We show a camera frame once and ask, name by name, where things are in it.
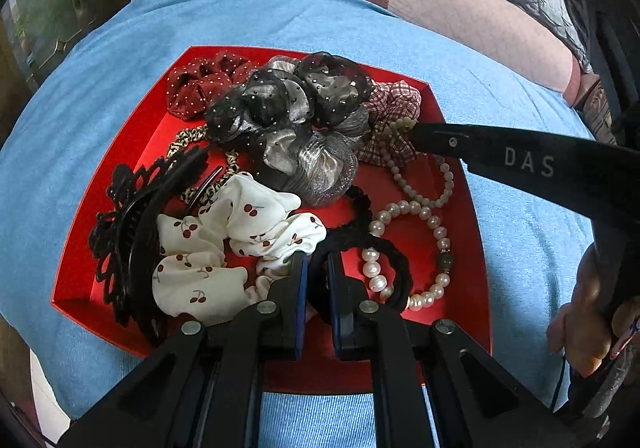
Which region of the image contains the black braided hair tie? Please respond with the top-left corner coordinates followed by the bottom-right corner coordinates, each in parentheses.
top-left (307, 235), bottom-right (417, 325)

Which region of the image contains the thin black cable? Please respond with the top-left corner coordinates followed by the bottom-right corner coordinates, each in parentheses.
top-left (549, 352), bottom-right (569, 412)

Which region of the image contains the pink cushion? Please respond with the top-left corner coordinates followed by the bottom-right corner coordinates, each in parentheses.
top-left (344, 0), bottom-right (584, 109)

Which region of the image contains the blue cloth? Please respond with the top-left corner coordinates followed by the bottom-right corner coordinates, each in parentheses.
top-left (0, 0), bottom-right (608, 448)

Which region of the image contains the black scalloped hair tie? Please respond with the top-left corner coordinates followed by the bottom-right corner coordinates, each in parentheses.
top-left (342, 185), bottom-right (374, 235)

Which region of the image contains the brown patterned cloth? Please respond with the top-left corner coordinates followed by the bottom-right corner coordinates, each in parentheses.
top-left (574, 76), bottom-right (619, 147)

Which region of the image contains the person's right hand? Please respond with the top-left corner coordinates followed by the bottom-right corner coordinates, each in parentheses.
top-left (546, 248), bottom-right (632, 377)

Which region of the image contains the white pearl bracelet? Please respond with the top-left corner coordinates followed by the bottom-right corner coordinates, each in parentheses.
top-left (361, 200), bottom-right (454, 312)

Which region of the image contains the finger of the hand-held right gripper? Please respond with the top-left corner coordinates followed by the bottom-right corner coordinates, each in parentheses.
top-left (410, 122), bottom-right (483, 176)

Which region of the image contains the grey black sheer scrunchie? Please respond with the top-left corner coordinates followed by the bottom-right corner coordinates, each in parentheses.
top-left (202, 52), bottom-right (373, 209)

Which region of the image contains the leopard print hair tie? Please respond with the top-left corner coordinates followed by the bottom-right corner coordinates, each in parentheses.
top-left (167, 125), bottom-right (242, 207)

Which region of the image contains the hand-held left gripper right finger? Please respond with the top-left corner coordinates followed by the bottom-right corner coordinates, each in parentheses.
top-left (326, 252), bottom-right (577, 448)

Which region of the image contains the red plaid scrunchie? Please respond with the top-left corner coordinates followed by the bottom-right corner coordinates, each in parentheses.
top-left (357, 80), bottom-right (424, 166)

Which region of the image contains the black hair claw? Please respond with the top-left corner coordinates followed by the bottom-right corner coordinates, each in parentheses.
top-left (87, 143), bottom-right (226, 345)

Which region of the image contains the red tray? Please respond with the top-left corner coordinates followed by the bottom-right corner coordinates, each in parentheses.
top-left (50, 46), bottom-right (493, 396)

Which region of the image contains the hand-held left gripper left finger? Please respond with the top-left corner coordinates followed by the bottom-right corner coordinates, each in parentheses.
top-left (57, 252), bottom-right (310, 448)

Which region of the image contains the glass front wooden cabinet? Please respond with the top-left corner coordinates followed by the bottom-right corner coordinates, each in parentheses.
top-left (0, 0), bottom-right (137, 89)

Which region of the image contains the black device with green light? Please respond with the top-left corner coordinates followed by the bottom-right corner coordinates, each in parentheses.
top-left (539, 0), bottom-right (640, 149)

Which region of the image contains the white cherry print scrunchie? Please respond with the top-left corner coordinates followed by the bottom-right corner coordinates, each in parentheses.
top-left (151, 173), bottom-right (327, 327)

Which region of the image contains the red dotted scrunchie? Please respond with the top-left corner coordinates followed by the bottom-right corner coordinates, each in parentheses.
top-left (166, 50), bottom-right (261, 123)

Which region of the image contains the grey green beaded bracelet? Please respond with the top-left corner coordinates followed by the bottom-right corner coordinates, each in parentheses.
top-left (375, 117), bottom-right (456, 209)

